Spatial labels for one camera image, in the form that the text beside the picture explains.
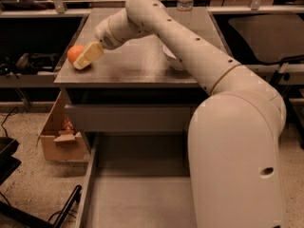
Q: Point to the orange fruit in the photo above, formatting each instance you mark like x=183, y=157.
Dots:
x=74, y=52

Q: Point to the grey metal drawer cabinet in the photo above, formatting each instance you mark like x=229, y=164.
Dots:
x=135, y=74

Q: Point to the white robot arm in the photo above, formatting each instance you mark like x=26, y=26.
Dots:
x=233, y=135

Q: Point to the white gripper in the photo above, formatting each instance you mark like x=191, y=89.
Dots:
x=104, y=36

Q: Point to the brown cardboard box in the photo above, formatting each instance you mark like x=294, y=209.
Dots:
x=60, y=140

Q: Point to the white bowl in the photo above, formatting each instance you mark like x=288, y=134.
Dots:
x=171, y=59

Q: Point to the closed grey top drawer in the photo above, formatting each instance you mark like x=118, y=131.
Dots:
x=129, y=118

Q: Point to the black headphones on shelf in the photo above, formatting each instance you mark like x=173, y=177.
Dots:
x=30, y=64

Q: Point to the open grey middle drawer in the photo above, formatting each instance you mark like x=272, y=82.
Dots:
x=137, y=181

